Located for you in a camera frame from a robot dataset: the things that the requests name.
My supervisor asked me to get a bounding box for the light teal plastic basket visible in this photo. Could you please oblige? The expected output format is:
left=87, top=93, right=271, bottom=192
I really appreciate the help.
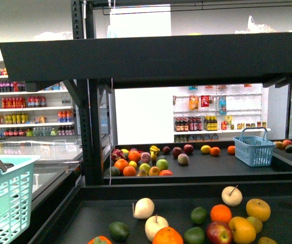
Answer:
left=0, top=155, right=41, bottom=243

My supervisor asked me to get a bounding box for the far yellow lemon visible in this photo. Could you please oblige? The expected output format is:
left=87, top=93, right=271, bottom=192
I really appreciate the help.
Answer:
left=200, top=145, right=211, bottom=155

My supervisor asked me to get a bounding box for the white sauce shelf unit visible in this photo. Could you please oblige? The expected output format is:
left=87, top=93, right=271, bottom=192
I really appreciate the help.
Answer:
left=172, top=83, right=269, bottom=142

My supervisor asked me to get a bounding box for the black upper shelf board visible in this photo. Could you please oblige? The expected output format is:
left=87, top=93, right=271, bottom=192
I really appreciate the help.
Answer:
left=0, top=33, right=292, bottom=89

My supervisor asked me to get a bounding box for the white drinks shelf unit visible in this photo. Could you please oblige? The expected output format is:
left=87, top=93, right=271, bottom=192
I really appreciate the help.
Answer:
left=0, top=61, right=78, bottom=138

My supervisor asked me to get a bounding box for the far fruit pile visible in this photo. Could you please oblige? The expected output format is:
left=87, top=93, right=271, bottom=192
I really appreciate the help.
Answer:
left=108, top=144, right=194, bottom=177

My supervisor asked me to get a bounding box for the far orange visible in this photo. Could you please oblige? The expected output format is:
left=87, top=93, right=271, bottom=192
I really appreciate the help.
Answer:
left=210, top=147, right=221, bottom=157

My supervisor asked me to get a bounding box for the white pear left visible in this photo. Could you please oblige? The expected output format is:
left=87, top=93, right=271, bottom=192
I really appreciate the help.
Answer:
left=132, top=198, right=155, bottom=220

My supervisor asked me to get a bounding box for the white pear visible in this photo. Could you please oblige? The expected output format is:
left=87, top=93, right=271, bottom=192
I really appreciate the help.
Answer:
left=132, top=198, right=155, bottom=220
left=221, top=186, right=243, bottom=207
left=144, top=215, right=169, bottom=242

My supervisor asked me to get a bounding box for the glass top freezer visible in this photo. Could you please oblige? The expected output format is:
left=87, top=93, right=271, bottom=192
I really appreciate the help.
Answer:
left=0, top=136, right=82, bottom=199

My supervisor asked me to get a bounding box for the white pear front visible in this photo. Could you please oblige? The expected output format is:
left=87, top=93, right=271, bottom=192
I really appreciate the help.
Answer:
left=144, top=215, right=169, bottom=242

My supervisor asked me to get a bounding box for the green lime rear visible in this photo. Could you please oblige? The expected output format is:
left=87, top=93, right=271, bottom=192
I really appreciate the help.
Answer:
left=190, top=206, right=207, bottom=225

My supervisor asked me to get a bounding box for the green lime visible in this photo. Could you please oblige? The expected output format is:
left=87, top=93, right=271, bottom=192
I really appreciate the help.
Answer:
left=190, top=206, right=207, bottom=225
left=183, top=227, right=205, bottom=244

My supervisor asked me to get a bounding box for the blue plastic basket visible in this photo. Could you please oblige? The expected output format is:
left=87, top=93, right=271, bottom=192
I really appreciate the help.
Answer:
left=233, top=127, right=275, bottom=167

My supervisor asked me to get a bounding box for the dark green avocado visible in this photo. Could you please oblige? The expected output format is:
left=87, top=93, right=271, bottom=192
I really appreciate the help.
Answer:
left=109, top=222, right=130, bottom=242

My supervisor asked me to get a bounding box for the white pear rear right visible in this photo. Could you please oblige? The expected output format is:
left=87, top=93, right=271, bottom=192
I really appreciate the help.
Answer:
left=221, top=186, right=243, bottom=207

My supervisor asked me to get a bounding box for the large front orange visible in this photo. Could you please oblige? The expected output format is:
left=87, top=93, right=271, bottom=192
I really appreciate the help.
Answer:
left=152, top=227, right=184, bottom=244

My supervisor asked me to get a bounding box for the small orange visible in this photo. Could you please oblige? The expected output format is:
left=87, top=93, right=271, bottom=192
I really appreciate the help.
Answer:
left=210, top=204, right=232, bottom=224

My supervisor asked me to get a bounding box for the green lime front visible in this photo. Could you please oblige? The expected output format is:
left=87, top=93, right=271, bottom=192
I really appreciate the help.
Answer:
left=183, top=227, right=205, bottom=244

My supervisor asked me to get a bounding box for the orange persimmon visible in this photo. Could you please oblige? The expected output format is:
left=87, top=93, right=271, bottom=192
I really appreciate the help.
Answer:
left=87, top=236, right=112, bottom=244

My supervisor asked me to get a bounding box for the red yellow apple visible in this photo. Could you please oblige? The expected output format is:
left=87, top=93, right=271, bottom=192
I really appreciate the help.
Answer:
left=206, top=221, right=233, bottom=244

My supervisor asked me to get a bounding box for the yellow apple rear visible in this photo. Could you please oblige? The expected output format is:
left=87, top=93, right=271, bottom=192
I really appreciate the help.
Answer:
left=246, top=198, right=271, bottom=222

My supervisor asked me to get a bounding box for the yellow orange apple front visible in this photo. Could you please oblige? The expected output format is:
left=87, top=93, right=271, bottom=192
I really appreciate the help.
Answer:
left=228, top=217, right=256, bottom=244

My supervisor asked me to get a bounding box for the olive kiwi rear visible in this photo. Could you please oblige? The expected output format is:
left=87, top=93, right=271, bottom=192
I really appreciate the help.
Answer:
left=246, top=216, right=263, bottom=234

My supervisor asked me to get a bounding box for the olive kiwi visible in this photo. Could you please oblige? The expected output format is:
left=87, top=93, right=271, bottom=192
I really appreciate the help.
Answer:
left=257, top=236, right=277, bottom=244
left=246, top=216, right=263, bottom=234

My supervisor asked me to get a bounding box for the olive kiwi front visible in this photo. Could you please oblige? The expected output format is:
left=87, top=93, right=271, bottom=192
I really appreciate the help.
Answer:
left=257, top=236, right=277, bottom=244

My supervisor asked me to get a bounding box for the black shelf post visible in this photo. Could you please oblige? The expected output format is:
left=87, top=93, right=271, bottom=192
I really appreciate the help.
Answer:
left=71, top=1, right=103, bottom=186

